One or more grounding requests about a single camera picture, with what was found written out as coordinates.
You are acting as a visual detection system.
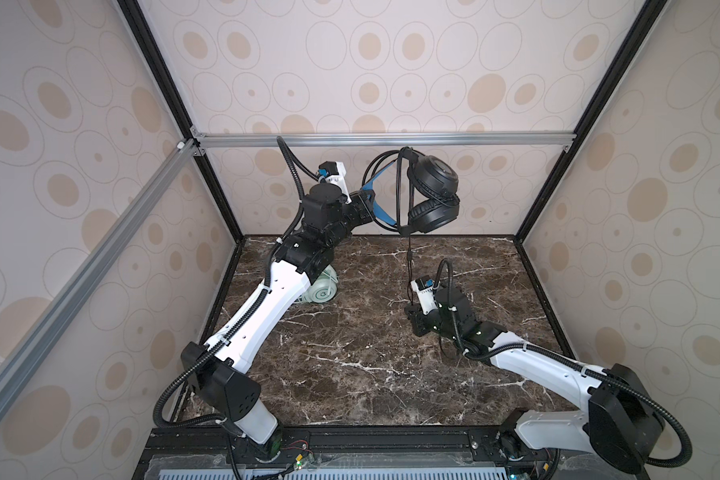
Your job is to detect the mint green headphones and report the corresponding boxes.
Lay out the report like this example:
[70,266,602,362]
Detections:
[298,265,338,304]

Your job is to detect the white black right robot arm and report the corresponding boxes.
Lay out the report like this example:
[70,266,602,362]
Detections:
[405,259,693,475]

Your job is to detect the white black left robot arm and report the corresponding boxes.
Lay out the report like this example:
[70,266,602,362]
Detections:
[153,137,375,457]

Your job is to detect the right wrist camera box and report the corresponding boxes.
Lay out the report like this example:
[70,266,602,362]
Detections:
[410,275,437,315]

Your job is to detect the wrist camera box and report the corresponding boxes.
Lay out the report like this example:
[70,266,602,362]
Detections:
[410,275,437,315]
[318,161,351,204]

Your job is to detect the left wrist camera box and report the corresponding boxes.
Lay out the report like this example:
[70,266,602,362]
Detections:
[318,161,351,204]

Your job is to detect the silver aluminium back rail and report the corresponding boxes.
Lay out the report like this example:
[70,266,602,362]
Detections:
[197,131,576,149]

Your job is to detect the silver aluminium rail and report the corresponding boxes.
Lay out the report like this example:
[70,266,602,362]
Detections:
[0,138,199,421]
[197,131,576,149]

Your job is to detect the black vertical frame post left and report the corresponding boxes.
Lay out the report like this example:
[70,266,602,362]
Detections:
[116,0,245,243]

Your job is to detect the black vertical frame post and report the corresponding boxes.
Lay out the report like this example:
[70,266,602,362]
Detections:
[116,0,245,243]
[515,0,668,246]

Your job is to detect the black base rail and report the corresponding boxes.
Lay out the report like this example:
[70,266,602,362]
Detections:
[133,426,625,479]

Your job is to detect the black vertical frame post right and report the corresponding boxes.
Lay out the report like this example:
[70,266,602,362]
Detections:
[515,0,668,246]

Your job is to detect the silver aluminium left rail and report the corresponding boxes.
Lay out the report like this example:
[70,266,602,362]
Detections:
[0,138,199,421]

